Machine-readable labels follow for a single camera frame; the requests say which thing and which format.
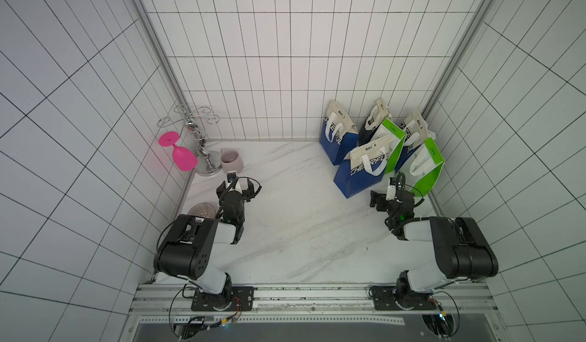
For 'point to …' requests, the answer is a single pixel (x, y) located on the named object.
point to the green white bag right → (426, 168)
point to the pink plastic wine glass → (184, 158)
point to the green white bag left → (397, 138)
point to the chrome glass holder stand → (208, 162)
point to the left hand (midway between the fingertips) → (236, 182)
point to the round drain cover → (204, 209)
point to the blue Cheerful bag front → (364, 166)
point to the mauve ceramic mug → (231, 160)
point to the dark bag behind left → (375, 117)
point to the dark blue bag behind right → (416, 133)
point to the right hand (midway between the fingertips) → (386, 188)
